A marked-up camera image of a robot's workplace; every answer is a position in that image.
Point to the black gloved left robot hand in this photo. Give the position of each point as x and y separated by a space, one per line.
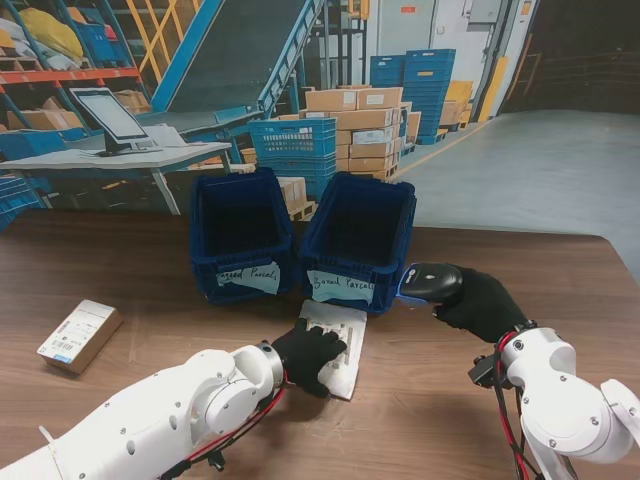
310 355

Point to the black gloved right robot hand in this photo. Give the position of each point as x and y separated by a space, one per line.
485 305

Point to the white plastic mailer bag parcel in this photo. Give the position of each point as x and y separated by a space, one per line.
350 320

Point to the black and blue barcode scanner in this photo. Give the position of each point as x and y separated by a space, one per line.
430 280

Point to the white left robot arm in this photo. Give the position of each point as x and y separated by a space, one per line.
175 415

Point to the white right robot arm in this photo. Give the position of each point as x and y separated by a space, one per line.
560 400

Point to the paper label boxed parcels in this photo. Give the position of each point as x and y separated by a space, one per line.
340 290

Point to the paper label bagged parcels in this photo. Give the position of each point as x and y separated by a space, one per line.
255 277

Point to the blue bin labelled boxed parcels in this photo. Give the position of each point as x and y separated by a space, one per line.
360 230

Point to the blue bin labelled bagged parcels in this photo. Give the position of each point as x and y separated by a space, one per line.
240 225

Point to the printed warehouse backdrop banner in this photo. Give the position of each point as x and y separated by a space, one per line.
525 150

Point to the tall cardboard box white label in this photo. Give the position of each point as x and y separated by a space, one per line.
75 335

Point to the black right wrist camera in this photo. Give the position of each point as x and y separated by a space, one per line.
484 371

